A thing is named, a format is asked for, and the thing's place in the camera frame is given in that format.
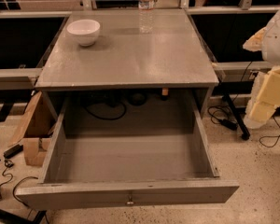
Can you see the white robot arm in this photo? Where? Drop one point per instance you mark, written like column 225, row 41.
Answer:
column 265, row 93

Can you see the yellow foam padded gripper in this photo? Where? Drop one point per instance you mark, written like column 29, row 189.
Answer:
column 277, row 42

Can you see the clear plastic water bottle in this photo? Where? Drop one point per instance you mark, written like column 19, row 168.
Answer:
column 145, row 15

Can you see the grey top drawer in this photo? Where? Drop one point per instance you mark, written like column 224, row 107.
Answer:
column 157, row 154

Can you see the black power adapter with cable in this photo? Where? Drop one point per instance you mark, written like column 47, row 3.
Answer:
column 221, row 115

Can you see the black metal floor frame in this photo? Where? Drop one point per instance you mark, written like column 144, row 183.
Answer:
column 8, row 218

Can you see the brown cardboard box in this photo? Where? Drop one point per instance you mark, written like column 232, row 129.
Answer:
column 34, row 130

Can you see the grey wooden drawer cabinet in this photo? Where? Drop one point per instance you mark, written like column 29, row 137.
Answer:
column 171, row 56

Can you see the black metal stand leg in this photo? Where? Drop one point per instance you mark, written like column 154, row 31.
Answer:
column 245, row 131

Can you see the white ceramic bowl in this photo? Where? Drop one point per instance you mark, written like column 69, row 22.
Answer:
column 84, row 32

